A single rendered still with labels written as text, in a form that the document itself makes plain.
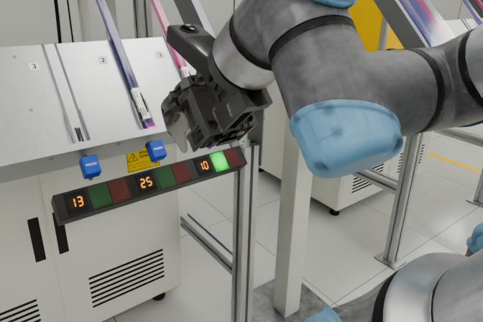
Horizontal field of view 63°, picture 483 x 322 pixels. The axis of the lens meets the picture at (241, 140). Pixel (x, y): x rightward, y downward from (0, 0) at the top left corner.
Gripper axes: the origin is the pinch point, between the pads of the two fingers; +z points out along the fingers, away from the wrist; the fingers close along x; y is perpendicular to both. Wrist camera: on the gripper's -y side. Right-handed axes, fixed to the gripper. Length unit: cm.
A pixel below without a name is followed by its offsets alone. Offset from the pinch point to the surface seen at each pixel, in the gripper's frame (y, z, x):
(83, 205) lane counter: 5.3, 10.8, -13.4
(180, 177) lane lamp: 5.3, 10.8, 2.9
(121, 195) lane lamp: 5.4, 10.8, -7.6
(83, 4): -77, 66, 18
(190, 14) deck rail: -28.7, 11.1, 19.0
